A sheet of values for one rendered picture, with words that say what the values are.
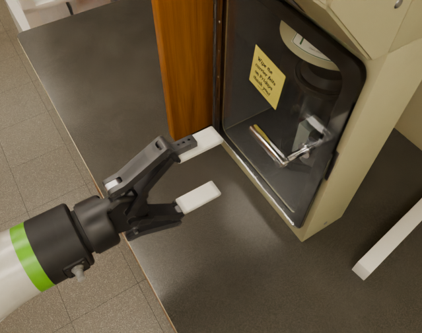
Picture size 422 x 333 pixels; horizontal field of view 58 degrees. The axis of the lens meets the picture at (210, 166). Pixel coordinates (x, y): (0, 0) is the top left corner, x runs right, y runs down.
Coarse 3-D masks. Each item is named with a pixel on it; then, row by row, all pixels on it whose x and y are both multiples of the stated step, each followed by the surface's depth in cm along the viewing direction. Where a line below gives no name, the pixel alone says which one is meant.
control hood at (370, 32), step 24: (312, 0) 30; (336, 0) 29; (360, 0) 31; (384, 0) 33; (408, 0) 35; (336, 24) 33; (360, 24) 33; (384, 24) 35; (360, 48) 37; (384, 48) 39
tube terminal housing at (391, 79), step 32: (416, 0) 35; (416, 32) 40; (384, 64) 41; (416, 64) 46; (384, 96) 48; (352, 128) 50; (384, 128) 56; (352, 160) 58; (320, 192) 64; (352, 192) 72; (288, 224) 80; (320, 224) 76
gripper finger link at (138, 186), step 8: (168, 160) 49; (176, 160) 48; (160, 168) 49; (168, 168) 50; (144, 176) 51; (152, 176) 50; (160, 176) 51; (136, 184) 51; (144, 184) 50; (152, 184) 51; (144, 192) 51; (136, 200) 51; (144, 200) 51; (128, 208) 51; (136, 208) 52; (128, 216) 52
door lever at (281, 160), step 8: (256, 128) 61; (256, 136) 60; (264, 136) 60; (264, 144) 59; (272, 144) 59; (304, 144) 58; (272, 152) 58; (280, 152) 58; (296, 152) 58; (304, 152) 59; (280, 160) 57; (288, 160) 57
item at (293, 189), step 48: (240, 0) 57; (240, 48) 63; (288, 48) 52; (336, 48) 44; (240, 96) 70; (288, 96) 57; (336, 96) 48; (240, 144) 80; (288, 144) 63; (336, 144) 52; (288, 192) 70
